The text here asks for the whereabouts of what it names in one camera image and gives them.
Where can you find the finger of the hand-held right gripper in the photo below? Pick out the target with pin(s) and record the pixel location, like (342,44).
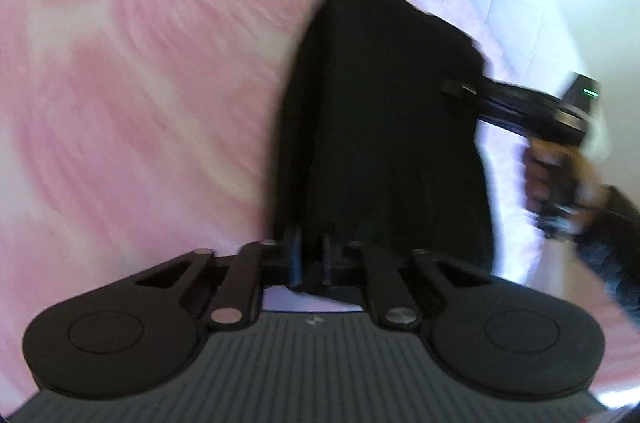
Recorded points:
(505,100)

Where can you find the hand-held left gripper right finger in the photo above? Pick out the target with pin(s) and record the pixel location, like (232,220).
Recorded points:
(328,258)

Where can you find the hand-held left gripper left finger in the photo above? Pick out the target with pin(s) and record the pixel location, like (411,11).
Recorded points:
(294,258)

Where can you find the black pants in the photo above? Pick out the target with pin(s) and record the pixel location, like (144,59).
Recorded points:
(380,103)

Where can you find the person's right hand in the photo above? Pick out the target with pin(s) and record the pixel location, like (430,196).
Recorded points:
(537,175)

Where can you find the pink floral blanket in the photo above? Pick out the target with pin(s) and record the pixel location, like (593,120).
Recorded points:
(125,103)

